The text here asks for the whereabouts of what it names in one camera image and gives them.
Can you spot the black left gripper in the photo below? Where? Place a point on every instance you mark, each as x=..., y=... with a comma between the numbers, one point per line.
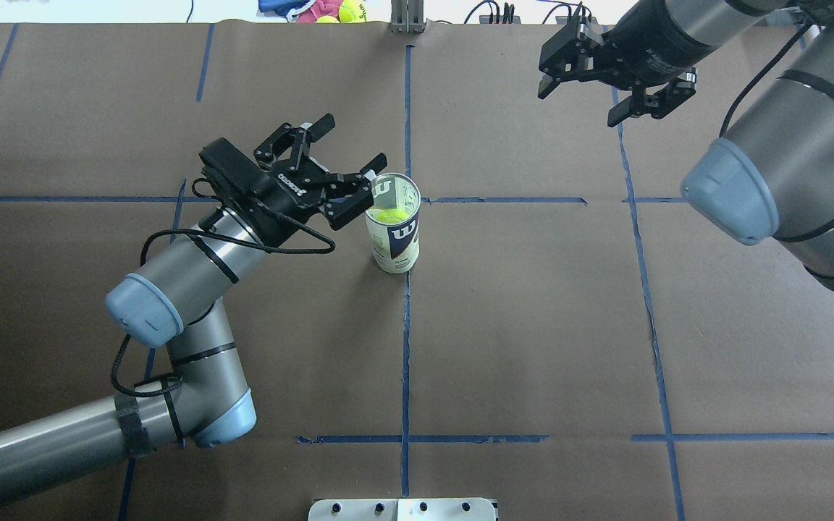
x=277, y=200

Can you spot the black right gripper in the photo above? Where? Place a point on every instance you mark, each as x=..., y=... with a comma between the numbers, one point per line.
x=654, y=45

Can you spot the white tennis ball can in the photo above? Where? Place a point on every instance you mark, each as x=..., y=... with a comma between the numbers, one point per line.
x=395, y=247

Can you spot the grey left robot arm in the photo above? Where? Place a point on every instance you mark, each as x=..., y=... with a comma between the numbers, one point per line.
x=177, y=375

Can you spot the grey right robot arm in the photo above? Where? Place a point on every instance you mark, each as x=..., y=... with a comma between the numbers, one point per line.
x=771, y=173

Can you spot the yellow ball among toys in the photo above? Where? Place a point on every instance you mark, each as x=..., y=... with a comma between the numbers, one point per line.
x=352, y=11

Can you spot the pink and blue toy pile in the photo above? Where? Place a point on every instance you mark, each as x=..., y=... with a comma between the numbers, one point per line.
x=301, y=11

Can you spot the aluminium frame post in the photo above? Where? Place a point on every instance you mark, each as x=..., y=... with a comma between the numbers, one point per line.
x=407, y=17

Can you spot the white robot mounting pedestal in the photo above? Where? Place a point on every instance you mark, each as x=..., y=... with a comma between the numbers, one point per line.
x=459, y=508

